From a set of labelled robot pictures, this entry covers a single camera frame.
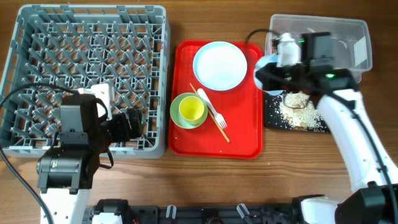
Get light blue small bowl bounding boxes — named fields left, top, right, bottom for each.
left=253, top=54, right=283, bottom=96

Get rice and peanut shells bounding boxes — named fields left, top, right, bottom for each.
left=267, top=90, right=327, bottom=131

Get green bowl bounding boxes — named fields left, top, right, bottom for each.
left=170, top=93, right=208, bottom=129

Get yellow cup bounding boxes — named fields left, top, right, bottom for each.
left=178, top=96, right=205, bottom=125

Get light blue plate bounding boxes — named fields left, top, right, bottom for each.
left=193, top=41, right=248, bottom=91

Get wooden chopstick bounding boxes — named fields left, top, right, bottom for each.
left=189, top=83, right=230, bottom=142

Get white plastic fork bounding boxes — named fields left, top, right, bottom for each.
left=197, top=88, right=227, bottom=129

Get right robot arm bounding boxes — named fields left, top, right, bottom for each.
left=254, top=32, right=397, bottom=223

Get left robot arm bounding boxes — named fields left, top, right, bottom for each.
left=37, top=94, right=142, bottom=223

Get grey dishwasher rack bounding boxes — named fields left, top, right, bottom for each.
left=1, top=4, right=171, bottom=159

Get black tray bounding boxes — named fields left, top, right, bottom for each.
left=264, top=90, right=331, bottom=134

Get clear plastic bin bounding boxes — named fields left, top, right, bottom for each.
left=269, top=14, right=373, bottom=83

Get red plastic tray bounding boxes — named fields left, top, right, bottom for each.
left=167, top=42, right=264, bottom=159

